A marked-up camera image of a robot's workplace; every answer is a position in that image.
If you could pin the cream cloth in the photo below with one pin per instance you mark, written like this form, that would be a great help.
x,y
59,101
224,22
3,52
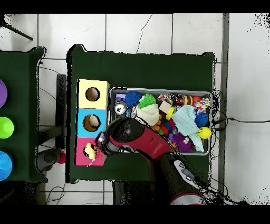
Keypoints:
x,y
149,114

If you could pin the tiger plush toy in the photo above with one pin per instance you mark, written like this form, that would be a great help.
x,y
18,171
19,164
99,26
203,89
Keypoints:
x,y
97,148

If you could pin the yellow duck plush toy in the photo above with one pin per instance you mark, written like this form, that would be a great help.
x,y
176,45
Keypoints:
x,y
90,151

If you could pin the lime green stacking cup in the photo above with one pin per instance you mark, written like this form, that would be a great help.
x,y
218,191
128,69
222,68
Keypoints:
x,y
5,127

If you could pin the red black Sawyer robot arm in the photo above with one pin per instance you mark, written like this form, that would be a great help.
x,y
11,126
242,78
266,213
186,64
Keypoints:
x,y
143,139

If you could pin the wooden box with three holes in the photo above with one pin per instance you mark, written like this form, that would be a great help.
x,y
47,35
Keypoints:
x,y
92,101

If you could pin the silver mesh bin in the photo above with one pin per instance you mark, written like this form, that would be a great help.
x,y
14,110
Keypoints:
x,y
202,148

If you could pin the blue spiky rubber ball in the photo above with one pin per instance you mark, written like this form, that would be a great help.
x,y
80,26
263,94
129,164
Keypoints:
x,y
132,98
201,119

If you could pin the crushed silver can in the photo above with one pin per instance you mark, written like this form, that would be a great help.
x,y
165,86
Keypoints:
x,y
120,108

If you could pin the green spiky rubber ball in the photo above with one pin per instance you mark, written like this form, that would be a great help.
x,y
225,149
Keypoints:
x,y
147,100

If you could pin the dark green table cloth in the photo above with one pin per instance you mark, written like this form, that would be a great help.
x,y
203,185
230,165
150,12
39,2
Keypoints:
x,y
21,95
147,69

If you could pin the crushed black can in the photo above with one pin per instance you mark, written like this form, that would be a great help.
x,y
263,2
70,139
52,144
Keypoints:
x,y
179,99

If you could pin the light blue cloth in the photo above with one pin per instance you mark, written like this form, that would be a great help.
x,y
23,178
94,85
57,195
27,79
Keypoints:
x,y
185,120

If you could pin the purple spiky toy with eyes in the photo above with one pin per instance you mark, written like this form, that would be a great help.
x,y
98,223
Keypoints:
x,y
183,143

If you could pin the yellow plastic ball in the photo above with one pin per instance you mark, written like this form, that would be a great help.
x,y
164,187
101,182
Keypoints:
x,y
204,132

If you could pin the grey pendant with red button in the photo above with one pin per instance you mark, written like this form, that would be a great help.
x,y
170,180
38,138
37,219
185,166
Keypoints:
x,y
49,158

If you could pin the purple stacking cup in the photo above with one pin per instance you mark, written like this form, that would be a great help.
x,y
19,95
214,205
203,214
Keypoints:
x,y
3,94

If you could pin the blue stacking cup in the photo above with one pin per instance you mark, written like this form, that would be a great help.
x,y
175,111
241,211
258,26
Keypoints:
x,y
5,165

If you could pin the black tripod leg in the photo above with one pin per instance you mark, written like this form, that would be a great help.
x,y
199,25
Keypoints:
x,y
19,32

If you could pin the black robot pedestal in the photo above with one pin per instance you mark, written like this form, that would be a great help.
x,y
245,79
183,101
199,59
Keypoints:
x,y
130,193

